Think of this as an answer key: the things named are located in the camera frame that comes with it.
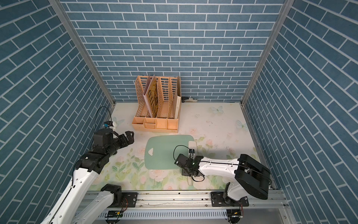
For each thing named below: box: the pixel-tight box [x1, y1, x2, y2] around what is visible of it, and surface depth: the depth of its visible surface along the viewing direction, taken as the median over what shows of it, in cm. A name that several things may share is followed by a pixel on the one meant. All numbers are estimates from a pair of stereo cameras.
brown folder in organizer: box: [142, 74, 159, 119], surface depth 98 cm
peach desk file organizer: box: [131, 75, 182, 133], surface depth 104 cm
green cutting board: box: [144, 134, 195, 170], surface depth 96 cm
